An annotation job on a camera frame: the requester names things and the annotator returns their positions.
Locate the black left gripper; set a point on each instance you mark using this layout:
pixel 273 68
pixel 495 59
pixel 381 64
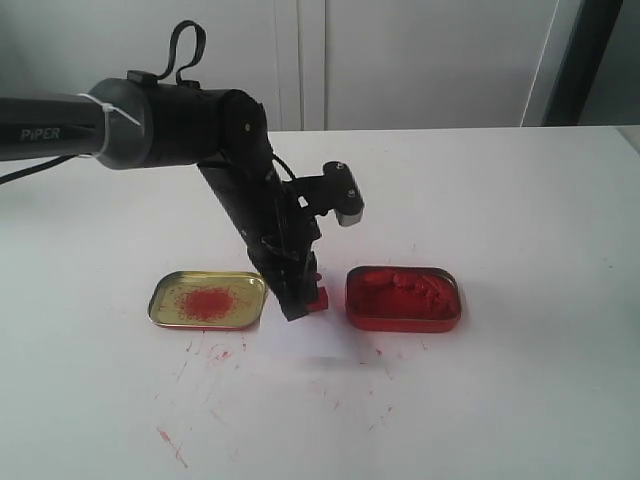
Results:
pixel 279 234

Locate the red stamp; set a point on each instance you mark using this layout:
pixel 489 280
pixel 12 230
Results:
pixel 322 303

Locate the red ink paste tin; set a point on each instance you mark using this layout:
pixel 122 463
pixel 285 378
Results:
pixel 402 299

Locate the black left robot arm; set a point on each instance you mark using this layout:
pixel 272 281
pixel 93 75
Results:
pixel 137 122

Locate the white paper sheet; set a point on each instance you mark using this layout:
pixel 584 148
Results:
pixel 321 334

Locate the gold tin lid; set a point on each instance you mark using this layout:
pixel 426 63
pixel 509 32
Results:
pixel 223 301

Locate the white cabinet doors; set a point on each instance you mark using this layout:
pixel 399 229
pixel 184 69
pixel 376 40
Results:
pixel 315 65

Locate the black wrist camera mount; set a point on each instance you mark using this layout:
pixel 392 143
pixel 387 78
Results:
pixel 334 190

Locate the dark vertical post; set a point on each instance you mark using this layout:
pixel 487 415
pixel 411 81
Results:
pixel 587 44

